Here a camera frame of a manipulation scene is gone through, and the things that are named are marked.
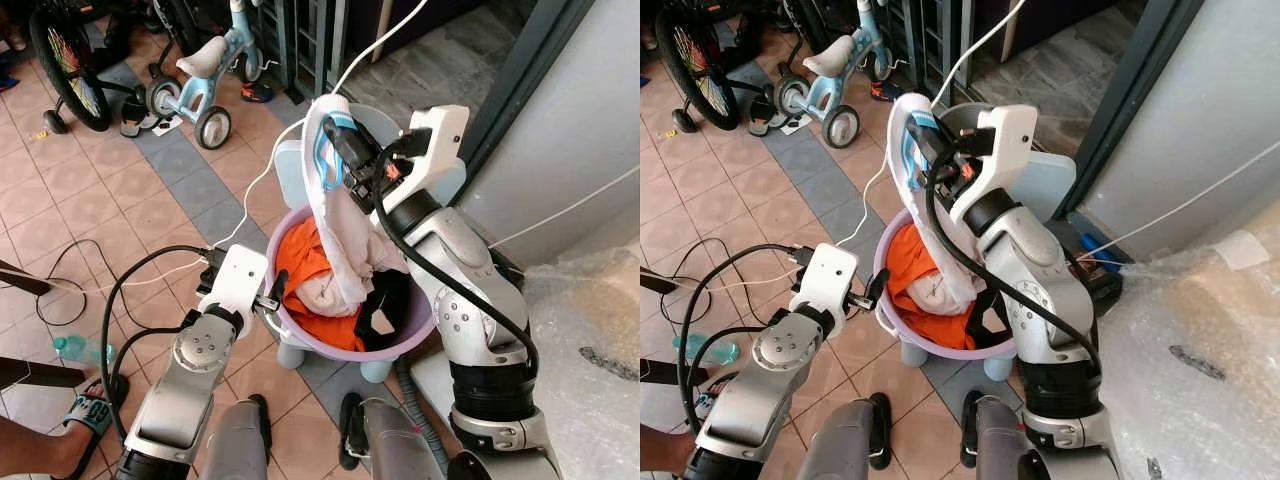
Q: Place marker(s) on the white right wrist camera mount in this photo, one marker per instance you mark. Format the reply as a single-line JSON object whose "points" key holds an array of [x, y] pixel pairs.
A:
{"points": [[440, 140], [1005, 150]]}

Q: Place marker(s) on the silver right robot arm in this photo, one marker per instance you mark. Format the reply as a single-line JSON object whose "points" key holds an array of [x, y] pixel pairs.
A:
{"points": [[465, 290], [1040, 290]]}

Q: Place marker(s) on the beige garment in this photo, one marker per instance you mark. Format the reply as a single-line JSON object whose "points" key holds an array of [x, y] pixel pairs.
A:
{"points": [[315, 295], [930, 295]]}

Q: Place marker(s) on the person's bare foot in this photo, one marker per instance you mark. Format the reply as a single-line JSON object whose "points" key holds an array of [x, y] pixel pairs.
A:
{"points": [[45, 450], [665, 452]]}

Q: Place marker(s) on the black printed sandal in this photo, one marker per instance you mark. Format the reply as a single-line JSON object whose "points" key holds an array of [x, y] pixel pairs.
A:
{"points": [[706, 402], [92, 412]]}

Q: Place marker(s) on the dark sneaker with orange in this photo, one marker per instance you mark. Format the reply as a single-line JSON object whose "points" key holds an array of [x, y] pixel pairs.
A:
{"points": [[884, 91], [256, 93]]}

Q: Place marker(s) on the purple plastic basin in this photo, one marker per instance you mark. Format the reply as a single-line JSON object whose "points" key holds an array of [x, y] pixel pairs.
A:
{"points": [[415, 335], [880, 300]]}

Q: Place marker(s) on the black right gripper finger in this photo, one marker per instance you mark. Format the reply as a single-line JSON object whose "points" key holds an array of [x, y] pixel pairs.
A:
{"points": [[921, 140], [339, 140]]}

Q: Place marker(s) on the brown wooden bar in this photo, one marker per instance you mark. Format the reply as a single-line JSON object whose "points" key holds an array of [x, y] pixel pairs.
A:
{"points": [[658, 372], [40, 372]]}

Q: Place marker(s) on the grey robot leg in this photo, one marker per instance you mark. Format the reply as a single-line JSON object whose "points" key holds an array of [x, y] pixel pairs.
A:
{"points": [[395, 445], [850, 445], [235, 445], [1000, 445]]}

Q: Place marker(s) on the black garment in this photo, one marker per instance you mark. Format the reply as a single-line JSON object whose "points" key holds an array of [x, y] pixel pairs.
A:
{"points": [[385, 310], [990, 325]]}

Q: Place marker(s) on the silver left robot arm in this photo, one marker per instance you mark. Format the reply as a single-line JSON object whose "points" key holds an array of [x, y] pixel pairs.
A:
{"points": [[760, 385], [190, 385]]}

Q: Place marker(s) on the white garment with blue print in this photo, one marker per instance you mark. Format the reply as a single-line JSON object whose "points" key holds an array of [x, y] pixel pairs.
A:
{"points": [[340, 240], [915, 220]]}

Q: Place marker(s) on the grey right robot leg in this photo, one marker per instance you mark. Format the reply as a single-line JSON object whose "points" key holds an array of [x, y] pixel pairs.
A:
{"points": [[395, 445], [1000, 445]]}

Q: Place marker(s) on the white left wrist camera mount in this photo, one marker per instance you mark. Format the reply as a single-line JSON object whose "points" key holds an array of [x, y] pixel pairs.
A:
{"points": [[826, 275], [238, 280]]}

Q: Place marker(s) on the black bicycle with colourful spokes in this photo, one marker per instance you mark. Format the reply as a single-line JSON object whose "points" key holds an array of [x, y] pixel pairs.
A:
{"points": [[695, 65], [68, 70]]}

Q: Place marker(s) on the orange garment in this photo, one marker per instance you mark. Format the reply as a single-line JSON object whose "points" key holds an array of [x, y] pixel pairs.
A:
{"points": [[300, 255], [905, 255]]}

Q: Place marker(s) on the bubble wrap covered object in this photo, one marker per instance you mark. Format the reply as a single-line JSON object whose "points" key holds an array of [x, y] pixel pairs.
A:
{"points": [[1200, 350], [585, 350]]}

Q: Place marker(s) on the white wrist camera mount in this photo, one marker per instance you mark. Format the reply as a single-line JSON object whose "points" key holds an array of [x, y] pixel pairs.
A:
{"points": [[826, 275], [238, 280], [1005, 150], [440, 140]]}

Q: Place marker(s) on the light blue children's tricycle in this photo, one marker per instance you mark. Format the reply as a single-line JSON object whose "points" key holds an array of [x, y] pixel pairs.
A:
{"points": [[205, 60], [832, 58]]}

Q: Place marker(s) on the green plastic bottle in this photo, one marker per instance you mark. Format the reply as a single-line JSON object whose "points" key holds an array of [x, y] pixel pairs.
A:
{"points": [[722, 351], [80, 349]]}

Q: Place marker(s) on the grey left robot leg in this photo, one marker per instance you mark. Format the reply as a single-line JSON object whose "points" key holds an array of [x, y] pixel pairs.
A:
{"points": [[235, 445], [850, 445]]}

